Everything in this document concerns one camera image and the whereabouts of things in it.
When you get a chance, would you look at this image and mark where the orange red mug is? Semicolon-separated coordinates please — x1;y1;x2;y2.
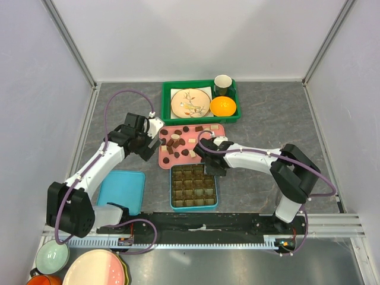
26;268;62;285

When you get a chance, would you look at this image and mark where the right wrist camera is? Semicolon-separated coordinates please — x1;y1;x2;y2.
212;136;228;146

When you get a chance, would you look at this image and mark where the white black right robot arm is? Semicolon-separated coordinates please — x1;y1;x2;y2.
199;139;321;234

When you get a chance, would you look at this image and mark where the aluminium frame rail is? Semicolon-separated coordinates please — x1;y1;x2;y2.
41;0;97;88

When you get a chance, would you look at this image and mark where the green plastic crate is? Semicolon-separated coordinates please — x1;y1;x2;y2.
161;79;241;126

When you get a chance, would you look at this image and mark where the brown plastic chocolate insert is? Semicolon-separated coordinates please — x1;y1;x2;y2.
172;164;216;208

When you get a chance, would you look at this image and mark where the pink chocolate tray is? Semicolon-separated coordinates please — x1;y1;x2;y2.
158;123;225;170

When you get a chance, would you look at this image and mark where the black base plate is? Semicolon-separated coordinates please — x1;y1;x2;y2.
98;212;307;237

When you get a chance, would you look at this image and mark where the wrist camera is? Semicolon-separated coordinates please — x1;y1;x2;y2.
147;117;164;138
212;136;228;146

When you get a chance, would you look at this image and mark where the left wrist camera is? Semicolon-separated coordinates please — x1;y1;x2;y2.
147;117;164;138

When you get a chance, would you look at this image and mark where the blue chocolate tin box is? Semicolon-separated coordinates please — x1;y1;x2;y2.
169;162;219;212

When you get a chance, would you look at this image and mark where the blue tin lid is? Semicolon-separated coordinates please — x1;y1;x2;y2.
96;170;145;216

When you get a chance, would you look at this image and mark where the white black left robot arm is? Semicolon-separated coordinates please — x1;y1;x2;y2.
46;131;160;245

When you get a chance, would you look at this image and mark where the slotted cable duct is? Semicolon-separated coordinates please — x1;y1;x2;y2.
67;236;280;251

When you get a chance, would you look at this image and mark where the green mug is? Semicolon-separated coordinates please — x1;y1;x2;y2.
214;74;236;97

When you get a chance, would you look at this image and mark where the pale green bowl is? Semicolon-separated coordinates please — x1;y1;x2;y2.
36;240;70;274

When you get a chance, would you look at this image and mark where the yellow bowl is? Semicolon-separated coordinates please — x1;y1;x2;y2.
210;96;237;117

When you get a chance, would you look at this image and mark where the pink white plate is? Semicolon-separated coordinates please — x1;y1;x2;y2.
62;249;129;285

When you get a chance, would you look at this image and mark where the decorated ceramic plate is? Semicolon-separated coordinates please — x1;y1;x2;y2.
170;88;211;119

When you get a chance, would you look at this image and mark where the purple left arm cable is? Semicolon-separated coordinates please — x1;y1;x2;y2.
55;88;158;255

